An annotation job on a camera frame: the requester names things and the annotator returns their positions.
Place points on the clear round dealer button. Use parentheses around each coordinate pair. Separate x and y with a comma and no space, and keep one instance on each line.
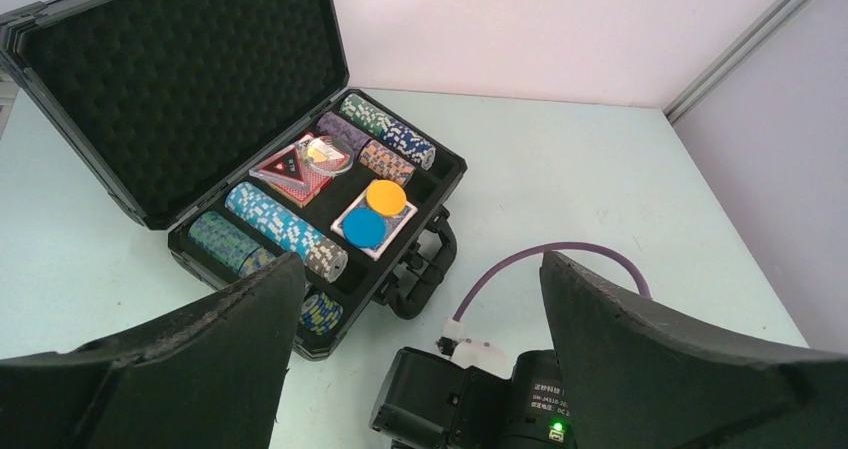
(327,155)

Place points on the blue round button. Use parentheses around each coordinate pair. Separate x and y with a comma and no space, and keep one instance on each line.
(364,228)

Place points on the yellow round button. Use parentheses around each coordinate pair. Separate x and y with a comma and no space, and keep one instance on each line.
(386,198)

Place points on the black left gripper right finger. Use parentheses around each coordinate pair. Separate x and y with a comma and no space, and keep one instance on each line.
(638,374)

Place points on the purple orange chip row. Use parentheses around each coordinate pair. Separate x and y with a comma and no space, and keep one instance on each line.
(369,152)

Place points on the red playing card deck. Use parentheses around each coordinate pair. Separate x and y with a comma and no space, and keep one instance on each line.
(316,183)

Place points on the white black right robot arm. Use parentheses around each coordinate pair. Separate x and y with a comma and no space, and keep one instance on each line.
(538,415)

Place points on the blue playing card deck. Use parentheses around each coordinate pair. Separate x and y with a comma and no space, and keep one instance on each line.
(393,226)

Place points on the black poker set case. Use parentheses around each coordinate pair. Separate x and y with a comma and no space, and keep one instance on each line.
(170,103)

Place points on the all in triangle token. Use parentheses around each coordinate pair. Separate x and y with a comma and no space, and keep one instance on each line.
(285,167)

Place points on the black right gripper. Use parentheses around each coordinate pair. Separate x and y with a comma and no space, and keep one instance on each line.
(428,402)

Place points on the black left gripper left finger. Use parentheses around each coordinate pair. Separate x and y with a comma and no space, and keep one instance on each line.
(206,375)

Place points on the light blue grey chip row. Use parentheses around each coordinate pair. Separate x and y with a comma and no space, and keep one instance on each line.
(290,232)

